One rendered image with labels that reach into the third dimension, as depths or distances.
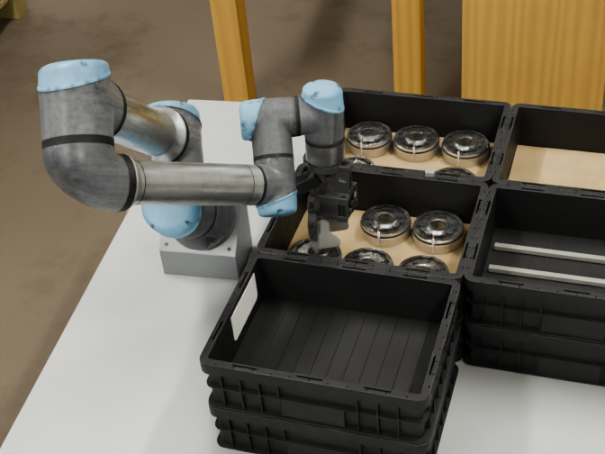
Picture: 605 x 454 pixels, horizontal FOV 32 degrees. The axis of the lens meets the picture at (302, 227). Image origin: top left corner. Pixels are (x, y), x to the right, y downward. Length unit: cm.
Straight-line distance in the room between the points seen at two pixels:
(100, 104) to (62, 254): 193
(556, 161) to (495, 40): 138
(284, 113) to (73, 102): 42
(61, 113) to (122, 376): 65
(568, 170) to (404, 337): 62
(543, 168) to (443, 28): 233
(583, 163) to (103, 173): 112
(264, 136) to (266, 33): 277
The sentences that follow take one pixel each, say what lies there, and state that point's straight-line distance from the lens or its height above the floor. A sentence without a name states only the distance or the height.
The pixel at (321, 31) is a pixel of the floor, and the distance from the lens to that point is 469.
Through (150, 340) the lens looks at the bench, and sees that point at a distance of 224.
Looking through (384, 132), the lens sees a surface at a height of 86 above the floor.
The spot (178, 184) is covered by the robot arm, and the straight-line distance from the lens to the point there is 182.
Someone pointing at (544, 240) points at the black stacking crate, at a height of 83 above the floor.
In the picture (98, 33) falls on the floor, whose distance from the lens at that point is 493.
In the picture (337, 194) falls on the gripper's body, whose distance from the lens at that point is 206.
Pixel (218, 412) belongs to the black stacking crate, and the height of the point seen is 81.
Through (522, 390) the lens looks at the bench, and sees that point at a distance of 208.
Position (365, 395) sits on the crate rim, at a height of 92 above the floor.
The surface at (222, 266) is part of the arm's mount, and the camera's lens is 232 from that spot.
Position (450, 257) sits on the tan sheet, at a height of 83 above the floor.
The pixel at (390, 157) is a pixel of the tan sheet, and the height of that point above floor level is 83.
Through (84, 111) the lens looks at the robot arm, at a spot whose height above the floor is 134.
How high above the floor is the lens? 223
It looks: 39 degrees down
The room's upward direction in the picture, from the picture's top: 6 degrees counter-clockwise
